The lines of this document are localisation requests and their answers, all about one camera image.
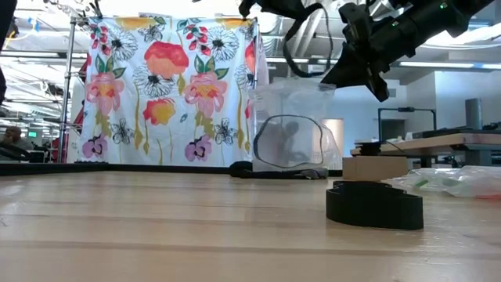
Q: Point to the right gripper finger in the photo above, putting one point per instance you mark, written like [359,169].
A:
[379,88]
[348,72]

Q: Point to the wide black rubber band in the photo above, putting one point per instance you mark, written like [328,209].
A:
[287,47]
[372,211]

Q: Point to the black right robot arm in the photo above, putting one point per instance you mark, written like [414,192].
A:
[450,15]

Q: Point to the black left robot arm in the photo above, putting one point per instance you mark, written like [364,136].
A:
[6,39]

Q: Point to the ceiling light strip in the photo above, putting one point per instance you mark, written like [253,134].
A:
[434,63]
[278,60]

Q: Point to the white door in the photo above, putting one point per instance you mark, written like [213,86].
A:
[338,133]

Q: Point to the small cardboard box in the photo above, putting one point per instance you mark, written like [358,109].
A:
[375,168]

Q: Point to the wood-topped grey workbench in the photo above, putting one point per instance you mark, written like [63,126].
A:
[450,141]

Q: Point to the grey cabinet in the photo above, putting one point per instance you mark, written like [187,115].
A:
[473,113]

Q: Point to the floral print cloth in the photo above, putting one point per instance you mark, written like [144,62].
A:
[156,98]

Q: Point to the green exit sign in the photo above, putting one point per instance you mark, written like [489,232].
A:
[32,133]

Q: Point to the person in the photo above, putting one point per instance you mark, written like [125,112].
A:
[13,135]

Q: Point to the silver ventilation duct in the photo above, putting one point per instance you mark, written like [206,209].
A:
[462,39]

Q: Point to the black aluminium table frame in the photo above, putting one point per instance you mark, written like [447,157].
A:
[117,168]

